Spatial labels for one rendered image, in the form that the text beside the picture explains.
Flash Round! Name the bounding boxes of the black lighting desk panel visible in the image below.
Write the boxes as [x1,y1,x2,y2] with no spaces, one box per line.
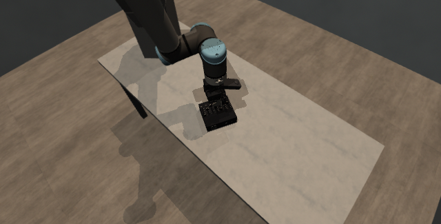
[198,96,237,132]

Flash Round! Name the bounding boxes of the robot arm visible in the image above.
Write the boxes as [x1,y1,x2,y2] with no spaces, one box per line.
[125,0,241,90]

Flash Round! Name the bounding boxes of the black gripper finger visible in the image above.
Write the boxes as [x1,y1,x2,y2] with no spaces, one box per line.
[212,95,226,107]

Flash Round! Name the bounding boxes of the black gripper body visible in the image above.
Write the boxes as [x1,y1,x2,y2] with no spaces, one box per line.
[203,79,226,104]

